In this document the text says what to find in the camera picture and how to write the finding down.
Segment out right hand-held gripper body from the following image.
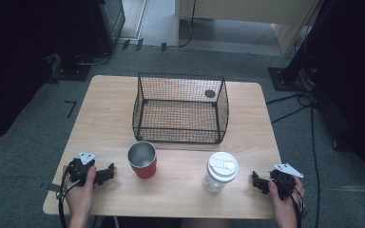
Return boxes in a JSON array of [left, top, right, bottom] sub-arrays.
[[268, 162, 305, 201]]

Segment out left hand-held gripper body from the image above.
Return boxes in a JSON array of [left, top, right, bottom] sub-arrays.
[[66, 150, 98, 188]]

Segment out red metal cup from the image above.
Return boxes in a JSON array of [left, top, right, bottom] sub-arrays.
[[126, 140, 158, 180]]

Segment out clear jar with white lid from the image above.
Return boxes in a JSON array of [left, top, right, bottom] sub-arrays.
[[202, 151, 240, 194]]

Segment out black wire mesh basket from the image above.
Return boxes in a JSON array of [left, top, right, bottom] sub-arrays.
[[131, 72, 230, 145]]

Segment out person's left hand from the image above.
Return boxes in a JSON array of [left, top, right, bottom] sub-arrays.
[[62, 164, 98, 220]]

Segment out person's right hand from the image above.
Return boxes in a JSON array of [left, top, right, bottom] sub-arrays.
[[267, 176, 306, 220]]

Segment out grey tape strip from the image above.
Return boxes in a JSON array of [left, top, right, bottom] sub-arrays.
[[46, 182, 63, 193]]

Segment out black stand base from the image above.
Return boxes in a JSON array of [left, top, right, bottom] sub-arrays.
[[48, 52, 92, 82]]

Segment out black metal stand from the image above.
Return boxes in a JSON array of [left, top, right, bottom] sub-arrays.
[[267, 0, 331, 93]]

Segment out dark curtain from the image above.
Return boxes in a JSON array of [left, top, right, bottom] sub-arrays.
[[0, 0, 93, 150], [307, 0, 365, 194]]

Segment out black cabinet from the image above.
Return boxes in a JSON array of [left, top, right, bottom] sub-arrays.
[[87, 0, 126, 55]]

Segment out beige wooden furniture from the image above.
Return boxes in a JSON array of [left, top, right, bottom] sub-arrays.
[[174, 0, 321, 56]]

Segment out right hand-held gripper black cable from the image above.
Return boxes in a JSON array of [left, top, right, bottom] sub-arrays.
[[279, 177, 306, 228]]

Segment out hand-held gripper black cable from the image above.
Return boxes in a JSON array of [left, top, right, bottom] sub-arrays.
[[56, 160, 81, 228], [279, 177, 306, 228]]

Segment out left hand-held gripper black cable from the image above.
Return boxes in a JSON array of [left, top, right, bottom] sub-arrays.
[[56, 160, 81, 228]]

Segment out black floor cables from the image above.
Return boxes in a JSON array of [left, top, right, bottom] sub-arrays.
[[265, 90, 322, 228]]

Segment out black hanging cable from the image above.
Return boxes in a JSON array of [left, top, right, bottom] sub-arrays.
[[166, 0, 198, 49]]

